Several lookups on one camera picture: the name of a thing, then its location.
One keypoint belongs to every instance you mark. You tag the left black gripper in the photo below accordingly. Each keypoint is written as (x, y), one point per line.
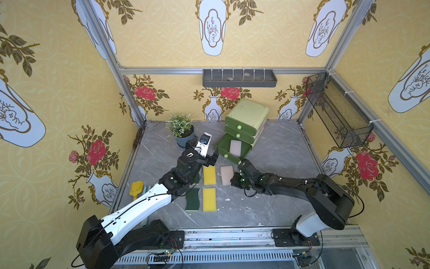
(208, 159)

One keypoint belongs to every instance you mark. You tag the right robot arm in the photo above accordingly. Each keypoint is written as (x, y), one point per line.
(332, 205)

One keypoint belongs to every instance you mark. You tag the potted green plant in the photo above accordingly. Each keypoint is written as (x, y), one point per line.
(181, 127)

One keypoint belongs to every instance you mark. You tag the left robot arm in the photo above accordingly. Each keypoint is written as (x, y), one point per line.
(103, 241)

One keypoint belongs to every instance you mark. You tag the green drawer cabinet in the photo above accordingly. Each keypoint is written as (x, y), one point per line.
(250, 113)

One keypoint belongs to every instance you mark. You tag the green bottom drawer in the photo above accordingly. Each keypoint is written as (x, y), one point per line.
(223, 146)

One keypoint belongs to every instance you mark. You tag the yellow foam sponge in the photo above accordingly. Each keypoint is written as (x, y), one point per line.
(209, 200)
(209, 175)

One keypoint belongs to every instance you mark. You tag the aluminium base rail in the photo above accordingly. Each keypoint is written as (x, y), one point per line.
(328, 249)

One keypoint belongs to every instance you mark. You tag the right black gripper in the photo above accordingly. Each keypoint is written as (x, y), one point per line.
(244, 167)

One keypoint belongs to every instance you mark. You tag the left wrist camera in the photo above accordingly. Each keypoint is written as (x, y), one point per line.
(203, 144)

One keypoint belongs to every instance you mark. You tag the black wire mesh basket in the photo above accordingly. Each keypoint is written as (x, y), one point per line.
(346, 122)

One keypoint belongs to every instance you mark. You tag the pink foam sponge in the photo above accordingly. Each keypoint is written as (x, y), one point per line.
(227, 173)
(235, 148)

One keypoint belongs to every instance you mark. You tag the grey wall shelf tray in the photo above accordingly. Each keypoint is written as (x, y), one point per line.
(239, 77)

